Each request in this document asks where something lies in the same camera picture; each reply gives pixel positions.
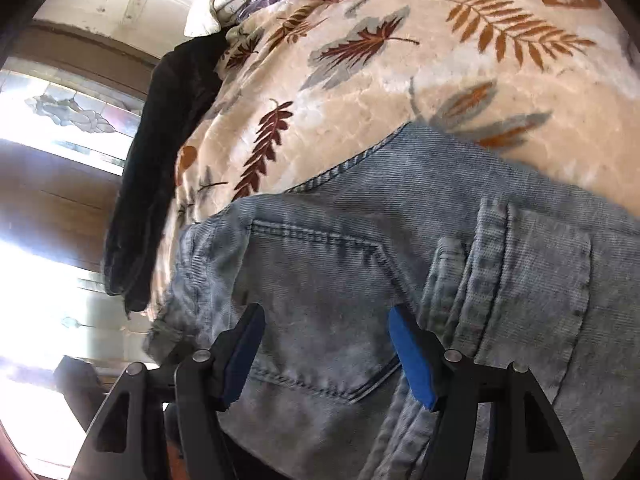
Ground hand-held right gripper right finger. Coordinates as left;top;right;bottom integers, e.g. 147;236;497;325
387;304;586;480

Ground dark object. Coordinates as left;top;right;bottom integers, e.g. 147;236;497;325
52;355;106;426

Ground large black garment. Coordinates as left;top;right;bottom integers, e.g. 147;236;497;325
102;35;231;313

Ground wooden window frame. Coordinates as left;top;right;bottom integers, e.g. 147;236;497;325
0;20;168;273

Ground light blue denim pants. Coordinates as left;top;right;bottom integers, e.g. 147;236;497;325
142;122;640;480

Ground cream leaf-print blanket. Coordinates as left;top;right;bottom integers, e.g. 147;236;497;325
147;0;636;321

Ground stained glass window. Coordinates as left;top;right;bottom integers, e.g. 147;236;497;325
0;55;156;176

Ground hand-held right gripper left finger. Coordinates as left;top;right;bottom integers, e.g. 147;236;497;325
67;302;266;480

